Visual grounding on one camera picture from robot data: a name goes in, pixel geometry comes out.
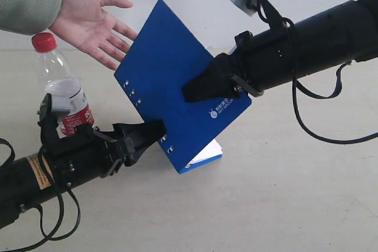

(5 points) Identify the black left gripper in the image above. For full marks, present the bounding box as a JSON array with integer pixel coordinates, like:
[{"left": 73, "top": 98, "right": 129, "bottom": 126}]
[{"left": 38, "top": 94, "right": 167, "bottom": 178}]

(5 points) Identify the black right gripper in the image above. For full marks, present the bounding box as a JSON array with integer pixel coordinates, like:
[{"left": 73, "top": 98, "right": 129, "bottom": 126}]
[{"left": 182, "top": 0, "right": 295, "bottom": 102}]

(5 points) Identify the blue ring binder notebook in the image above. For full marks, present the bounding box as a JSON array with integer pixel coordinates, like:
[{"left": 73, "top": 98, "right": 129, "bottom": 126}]
[{"left": 114, "top": 0, "right": 252, "bottom": 174}]

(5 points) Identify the clear water bottle red label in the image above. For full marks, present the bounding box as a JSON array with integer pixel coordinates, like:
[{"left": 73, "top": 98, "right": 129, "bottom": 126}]
[{"left": 31, "top": 32, "right": 95, "bottom": 136}]

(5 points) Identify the green knit sleeve forearm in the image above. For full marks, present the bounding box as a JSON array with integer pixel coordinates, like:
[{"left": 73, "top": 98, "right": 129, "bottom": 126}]
[{"left": 1, "top": 0, "right": 63, "bottom": 35}]

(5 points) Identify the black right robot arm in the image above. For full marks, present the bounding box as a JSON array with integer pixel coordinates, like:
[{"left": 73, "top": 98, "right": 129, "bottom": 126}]
[{"left": 182, "top": 0, "right": 377, "bottom": 103}]

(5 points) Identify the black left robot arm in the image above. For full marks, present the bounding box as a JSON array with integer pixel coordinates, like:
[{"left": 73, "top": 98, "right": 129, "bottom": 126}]
[{"left": 1, "top": 93, "right": 166, "bottom": 228}]

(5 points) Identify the person's open bare hand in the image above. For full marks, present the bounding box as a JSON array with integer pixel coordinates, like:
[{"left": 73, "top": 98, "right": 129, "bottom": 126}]
[{"left": 48, "top": 0, "right": 138, "bottom": 70}]

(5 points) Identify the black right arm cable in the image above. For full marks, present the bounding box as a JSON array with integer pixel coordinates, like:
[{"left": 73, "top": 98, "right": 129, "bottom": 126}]
[{"left": 256, "top": 12, "right": 378, "bottom": 145}]

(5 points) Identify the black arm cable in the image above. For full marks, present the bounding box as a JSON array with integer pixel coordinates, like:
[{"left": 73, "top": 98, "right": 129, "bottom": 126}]
[
  {"left": 256, "top": 12, "right": 378, "bottom": 145},
  {"left": 0, "top": 138, "right": 81, "bottom": 252}
]

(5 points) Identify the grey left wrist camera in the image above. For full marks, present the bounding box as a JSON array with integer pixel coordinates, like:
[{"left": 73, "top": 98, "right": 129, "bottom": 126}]
[{"left": 45, "top": 93, "right": 71, "bottom": 115}]

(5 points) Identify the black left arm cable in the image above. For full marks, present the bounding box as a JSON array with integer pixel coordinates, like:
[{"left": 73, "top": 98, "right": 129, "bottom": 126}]
[{"left": 0, "top": 138, "right": 81, "bottom": 252}]

